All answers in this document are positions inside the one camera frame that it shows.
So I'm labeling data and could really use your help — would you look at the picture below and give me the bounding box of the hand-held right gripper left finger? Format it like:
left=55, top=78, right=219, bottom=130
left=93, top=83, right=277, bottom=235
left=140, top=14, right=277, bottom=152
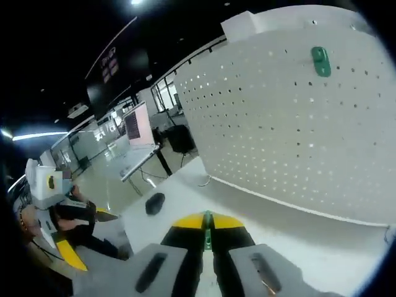
left=72, top=212, right=207, bottom=297

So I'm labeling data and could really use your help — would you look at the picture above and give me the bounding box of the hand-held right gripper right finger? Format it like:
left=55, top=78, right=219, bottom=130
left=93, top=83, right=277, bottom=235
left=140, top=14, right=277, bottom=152
left=211, top=213, right=344, bottom=297

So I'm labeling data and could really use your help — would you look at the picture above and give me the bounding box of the green hook assembly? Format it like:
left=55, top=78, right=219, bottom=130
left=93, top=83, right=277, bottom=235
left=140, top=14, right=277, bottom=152
left=311, top=46, right=332, bottom=78
left=202, top=210, right=215, bottom=252

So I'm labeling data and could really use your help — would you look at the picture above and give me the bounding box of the white perforated mounting plate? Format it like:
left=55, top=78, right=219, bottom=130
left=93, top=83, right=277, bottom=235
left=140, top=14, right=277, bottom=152
left=173, top=6, right=396, bottom=227

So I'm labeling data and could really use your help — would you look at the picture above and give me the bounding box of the person's black clothing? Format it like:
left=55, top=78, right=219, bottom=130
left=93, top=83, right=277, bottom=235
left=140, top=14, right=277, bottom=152
left=49, top=200, right=129, bottom=259

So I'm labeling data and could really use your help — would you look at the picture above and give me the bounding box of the black round object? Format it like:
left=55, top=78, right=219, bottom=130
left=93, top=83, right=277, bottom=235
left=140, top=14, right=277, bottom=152
left=145, top=192, right=166, bottom=216

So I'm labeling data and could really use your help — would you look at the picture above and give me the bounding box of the thin ceiling light strip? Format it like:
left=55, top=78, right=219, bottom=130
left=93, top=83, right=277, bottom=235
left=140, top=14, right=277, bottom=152
left=12, top=132, right=69, bottom=142

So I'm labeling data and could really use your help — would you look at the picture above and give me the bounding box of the white desk with black legs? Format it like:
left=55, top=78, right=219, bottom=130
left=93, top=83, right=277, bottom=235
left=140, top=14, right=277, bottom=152
left=119, top=144, right=174, bottom=184

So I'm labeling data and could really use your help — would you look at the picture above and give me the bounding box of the white ceiling mounted unit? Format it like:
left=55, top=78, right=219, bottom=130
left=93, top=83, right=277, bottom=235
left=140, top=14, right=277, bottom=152
left=67, top=103, right=90, bottom=118

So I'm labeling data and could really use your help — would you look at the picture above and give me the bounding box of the pink screen monitor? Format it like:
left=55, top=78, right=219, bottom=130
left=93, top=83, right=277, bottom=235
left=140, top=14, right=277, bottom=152
left=123, top=101, right=157, bottom=150

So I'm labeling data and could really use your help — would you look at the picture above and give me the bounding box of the black office chair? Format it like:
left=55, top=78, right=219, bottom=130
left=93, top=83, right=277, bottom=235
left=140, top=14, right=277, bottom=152
left=168, top=126, right=196, bottom=154

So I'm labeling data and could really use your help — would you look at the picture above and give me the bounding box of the white display column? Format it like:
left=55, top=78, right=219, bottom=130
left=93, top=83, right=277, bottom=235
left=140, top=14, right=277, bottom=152
left=221, top=11, right=258, bottom=43

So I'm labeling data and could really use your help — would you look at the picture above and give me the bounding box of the large black wall screen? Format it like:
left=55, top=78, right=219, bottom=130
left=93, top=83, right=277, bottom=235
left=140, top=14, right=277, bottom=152
left=85, top=46, right=151, bottom=120

